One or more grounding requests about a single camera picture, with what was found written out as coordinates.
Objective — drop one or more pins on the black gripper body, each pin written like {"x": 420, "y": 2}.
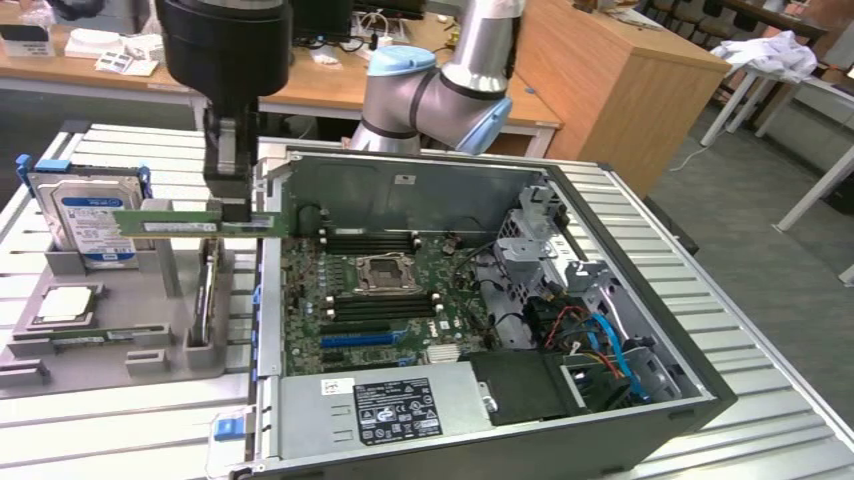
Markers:
{"x": 228, "y": 50}

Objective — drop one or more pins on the green RAM stick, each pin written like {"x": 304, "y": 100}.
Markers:
{"x": 174, "y": 223}
{"x": 101, "y": 336}

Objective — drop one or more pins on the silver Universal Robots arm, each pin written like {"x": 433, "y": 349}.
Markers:
{"x": 454, "y": 75}

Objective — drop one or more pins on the black RAM slot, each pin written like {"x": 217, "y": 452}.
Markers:
{"x": 370, "y": 239}
{"x": 388, "y": 317}
{"x": 370, "y": 244}
{"x": 370, "y": 249}
{"x": 384, "y": 299}
{"x": 385, "y": 305}
{"x": 370, "y": 234}
{"x": 386, "y": 311}

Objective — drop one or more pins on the long wooden desk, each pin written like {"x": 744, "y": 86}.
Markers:
{"x": 321, "y": 85}

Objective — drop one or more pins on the black monitor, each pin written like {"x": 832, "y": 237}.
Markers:
{"x": 321, "y": 15}

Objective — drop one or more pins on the small white card packs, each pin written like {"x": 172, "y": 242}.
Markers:
{"x": 124, "y": 62}

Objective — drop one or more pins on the white foam block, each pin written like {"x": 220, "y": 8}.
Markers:
{"x": 94, "y": 40}

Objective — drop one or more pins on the green motherboard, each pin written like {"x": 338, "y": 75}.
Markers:
{"x": 308, "y": 285}

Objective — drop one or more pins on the hard disk with blue label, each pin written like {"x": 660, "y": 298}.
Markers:
{"x": 94, "y": 220}

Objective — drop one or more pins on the white case sticker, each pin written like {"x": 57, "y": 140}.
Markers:
{"x": 405, "y": 179}

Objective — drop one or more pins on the open black PC case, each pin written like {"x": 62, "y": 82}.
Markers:
{"x": 428, "y": 192}

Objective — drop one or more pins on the CPU socket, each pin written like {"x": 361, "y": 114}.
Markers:
{"x": 389, "y": 274}

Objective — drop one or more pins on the white labelled box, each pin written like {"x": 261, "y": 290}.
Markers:
{"x": 27, "y": 42}

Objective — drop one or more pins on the grey parts rack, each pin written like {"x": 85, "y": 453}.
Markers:
{"x": 114, "y": 312}

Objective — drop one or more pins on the long black expansion slot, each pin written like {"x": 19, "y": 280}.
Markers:
{"x": 357, "y": 330}

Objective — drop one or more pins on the blue expansion slot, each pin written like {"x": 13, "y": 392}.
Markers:
{"x": 357, "y": 341}

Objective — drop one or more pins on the silver CPU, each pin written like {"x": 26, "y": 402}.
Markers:
{"x": 65, "y": 305}

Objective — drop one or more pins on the short black expansion slot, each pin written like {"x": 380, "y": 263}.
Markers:
{"x": 342, "y": 357}

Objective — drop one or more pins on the metal disk bay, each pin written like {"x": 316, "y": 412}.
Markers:
{"x": 528, "y": 250}

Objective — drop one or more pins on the small silver heatsink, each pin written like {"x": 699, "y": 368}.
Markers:
{"x": 444, "y": 354}

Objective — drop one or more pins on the grey power supply unit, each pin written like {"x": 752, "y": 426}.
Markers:
{"x": 314, "y": 420}

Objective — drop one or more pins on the blue case latch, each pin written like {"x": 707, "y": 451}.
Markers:
{"x": 225, "y": 430}

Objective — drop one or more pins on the black power supply label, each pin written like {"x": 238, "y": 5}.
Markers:
{"x": 401, "y": 410}

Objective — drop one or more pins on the wooden cabinet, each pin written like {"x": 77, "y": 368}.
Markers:
{"x": 601, "y": 90}

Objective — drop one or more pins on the dark chairs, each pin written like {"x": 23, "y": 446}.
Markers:
{"x": 721, "y": 17}

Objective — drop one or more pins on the crumpled white cloth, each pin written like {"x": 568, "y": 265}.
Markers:
{"x": 775, "y": 55}

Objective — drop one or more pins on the white table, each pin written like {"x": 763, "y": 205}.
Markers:
{"x": 811, "y": 100}

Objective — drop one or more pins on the blue disk carrier bracket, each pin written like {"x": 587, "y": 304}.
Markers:
{"x": 54, "y": 165}

